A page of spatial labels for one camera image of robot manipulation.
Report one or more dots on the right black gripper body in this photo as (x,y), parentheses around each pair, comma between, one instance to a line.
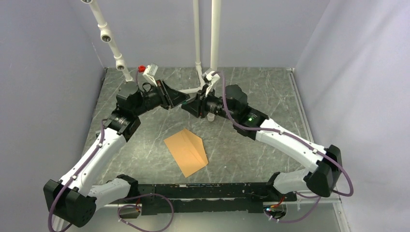
(212,104)

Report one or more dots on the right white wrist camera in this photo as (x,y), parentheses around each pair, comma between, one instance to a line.
(210,77)

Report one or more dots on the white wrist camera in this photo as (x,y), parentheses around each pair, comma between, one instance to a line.
(210,77)
(149,72)

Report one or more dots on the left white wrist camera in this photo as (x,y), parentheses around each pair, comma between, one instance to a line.
(149,72)

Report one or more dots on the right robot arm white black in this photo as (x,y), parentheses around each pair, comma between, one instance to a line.
(322,165)

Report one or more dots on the brown paper envelope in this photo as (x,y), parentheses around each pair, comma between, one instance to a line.
(188,151)

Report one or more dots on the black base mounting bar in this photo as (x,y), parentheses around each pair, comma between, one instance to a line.
(251,197)

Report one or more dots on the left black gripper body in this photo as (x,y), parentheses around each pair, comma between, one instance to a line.
(153,99)

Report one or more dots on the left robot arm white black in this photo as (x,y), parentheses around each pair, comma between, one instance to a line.
(72,198)

